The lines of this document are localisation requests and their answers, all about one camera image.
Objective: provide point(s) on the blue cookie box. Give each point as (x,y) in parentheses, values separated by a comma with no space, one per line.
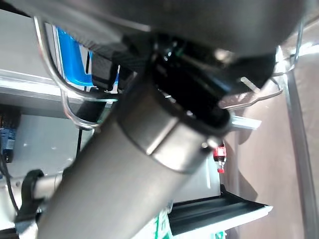
(7,140)

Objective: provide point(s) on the green snack bag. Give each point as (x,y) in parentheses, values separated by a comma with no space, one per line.
(163,224)

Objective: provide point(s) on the dark metal wall post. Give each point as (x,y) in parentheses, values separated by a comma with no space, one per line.
(297,149)

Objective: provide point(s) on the blue plastic shopping basket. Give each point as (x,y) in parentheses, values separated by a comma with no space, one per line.
(72,62)

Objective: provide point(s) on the cola bottle red cap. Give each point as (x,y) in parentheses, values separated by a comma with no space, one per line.
(220,155)

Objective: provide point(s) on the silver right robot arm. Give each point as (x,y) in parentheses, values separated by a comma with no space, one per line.
(47,185)

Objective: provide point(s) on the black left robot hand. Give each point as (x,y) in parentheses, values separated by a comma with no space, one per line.
(174,25)

